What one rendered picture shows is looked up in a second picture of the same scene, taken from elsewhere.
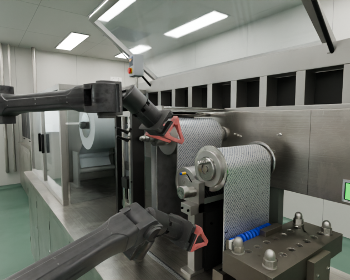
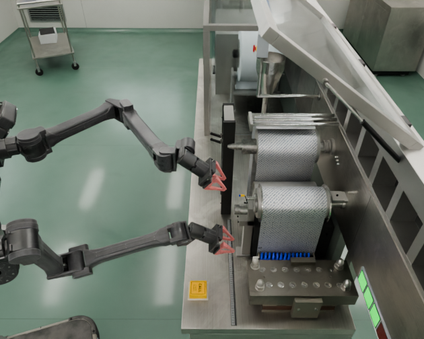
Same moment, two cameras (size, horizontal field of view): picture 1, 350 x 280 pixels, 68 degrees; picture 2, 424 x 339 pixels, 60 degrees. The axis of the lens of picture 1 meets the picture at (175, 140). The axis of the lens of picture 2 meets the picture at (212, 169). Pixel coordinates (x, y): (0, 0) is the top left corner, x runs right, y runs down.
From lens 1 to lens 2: 1.00 m
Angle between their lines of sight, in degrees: 48
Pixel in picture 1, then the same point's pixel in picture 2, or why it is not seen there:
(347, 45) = (405, 168)
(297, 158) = (353, 222)
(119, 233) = (158, 241)
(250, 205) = (291, 238)
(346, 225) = not seen: outside the picture
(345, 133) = (376, 237)
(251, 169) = (295, 216)
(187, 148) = (268, 165)
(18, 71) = not seen: outside the picture
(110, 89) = (165, 159)
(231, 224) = (266, 245)
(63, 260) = (128, 247)
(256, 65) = not seen: hidden behind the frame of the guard
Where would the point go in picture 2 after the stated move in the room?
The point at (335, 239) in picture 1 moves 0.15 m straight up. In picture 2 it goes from (342, 296) to (353, 272)
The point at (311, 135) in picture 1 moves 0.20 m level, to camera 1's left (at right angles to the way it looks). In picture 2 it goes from (364, 215) to (308, 190)
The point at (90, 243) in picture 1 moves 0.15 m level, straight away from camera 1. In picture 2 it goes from (142, 241) to (159, 213)
